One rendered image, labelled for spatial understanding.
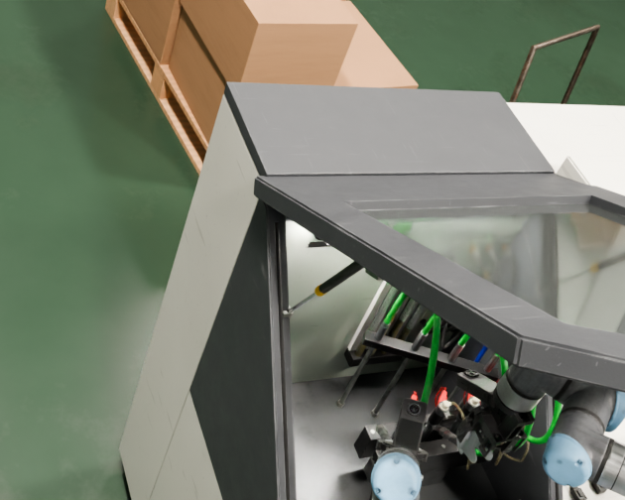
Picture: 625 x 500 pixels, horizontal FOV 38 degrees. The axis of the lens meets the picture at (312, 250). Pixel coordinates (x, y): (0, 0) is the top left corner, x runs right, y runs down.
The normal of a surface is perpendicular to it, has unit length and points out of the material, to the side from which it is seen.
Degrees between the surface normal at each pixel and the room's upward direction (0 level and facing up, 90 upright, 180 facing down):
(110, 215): 0
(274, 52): 90
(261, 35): 90
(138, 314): 0
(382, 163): 0
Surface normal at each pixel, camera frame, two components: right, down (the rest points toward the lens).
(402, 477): -0.11, -0.11
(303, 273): 0.33, 0.73
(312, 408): 0.30, -0.68
